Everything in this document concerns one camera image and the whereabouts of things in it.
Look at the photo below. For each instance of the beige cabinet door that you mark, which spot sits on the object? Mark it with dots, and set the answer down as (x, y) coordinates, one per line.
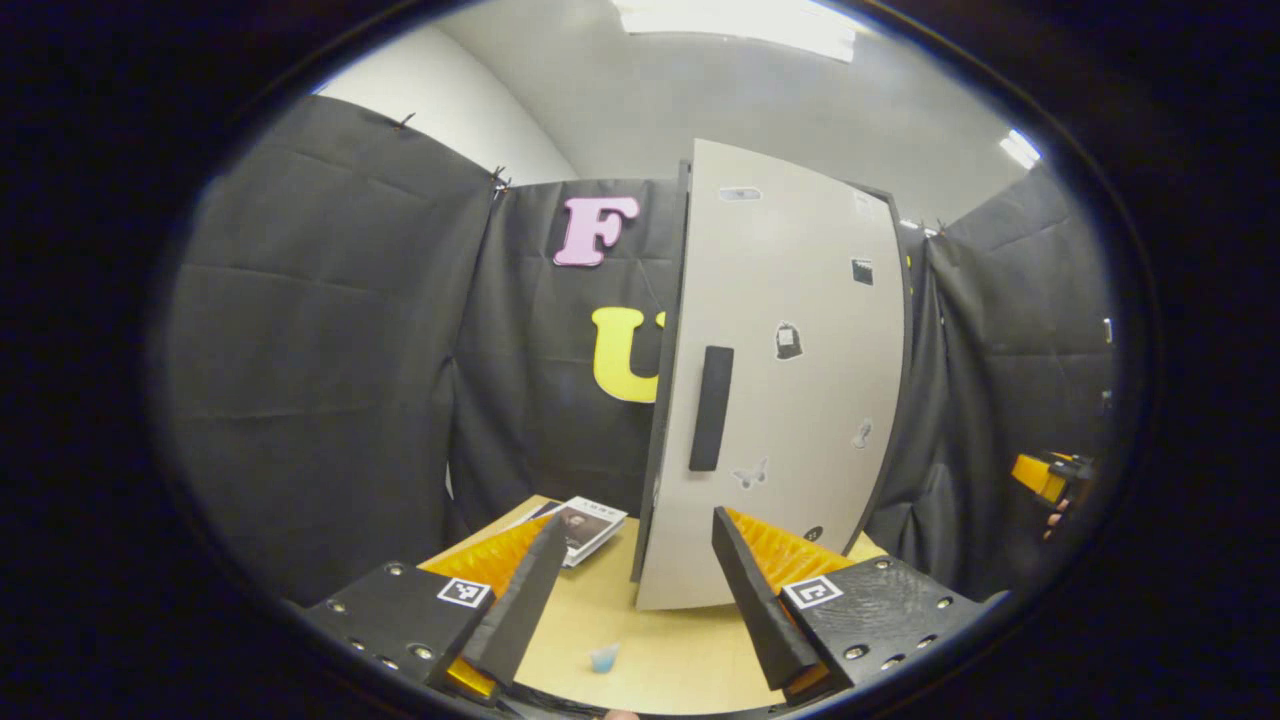
(800, 270)

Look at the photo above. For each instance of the white book with portrait cover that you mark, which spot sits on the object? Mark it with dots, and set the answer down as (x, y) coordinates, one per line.
(592, 525)

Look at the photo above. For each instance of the dark grey cabinet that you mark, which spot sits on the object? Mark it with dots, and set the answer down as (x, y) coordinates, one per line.
(668, 380)

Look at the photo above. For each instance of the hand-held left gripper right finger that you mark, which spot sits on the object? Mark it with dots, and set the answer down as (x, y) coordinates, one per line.
(750, 600)

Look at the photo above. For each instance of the ceiling light panel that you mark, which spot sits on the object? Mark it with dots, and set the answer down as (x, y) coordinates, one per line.
(740, 25)
(1020, 148)

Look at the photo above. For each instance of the black backdrop cloth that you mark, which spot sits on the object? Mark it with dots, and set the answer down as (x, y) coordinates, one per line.
(320, 350)

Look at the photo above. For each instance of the blue and white bottle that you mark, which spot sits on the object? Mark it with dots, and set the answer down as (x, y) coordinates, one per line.
(605, 658)

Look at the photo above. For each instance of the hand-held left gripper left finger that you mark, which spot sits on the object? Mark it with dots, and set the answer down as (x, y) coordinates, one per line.
(530, 600)

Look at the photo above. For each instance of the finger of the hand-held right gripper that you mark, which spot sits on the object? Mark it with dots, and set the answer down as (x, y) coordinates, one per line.
(1038, 477)

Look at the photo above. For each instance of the white paperback book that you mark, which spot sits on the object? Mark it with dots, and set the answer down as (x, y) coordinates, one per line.
(530, 515)

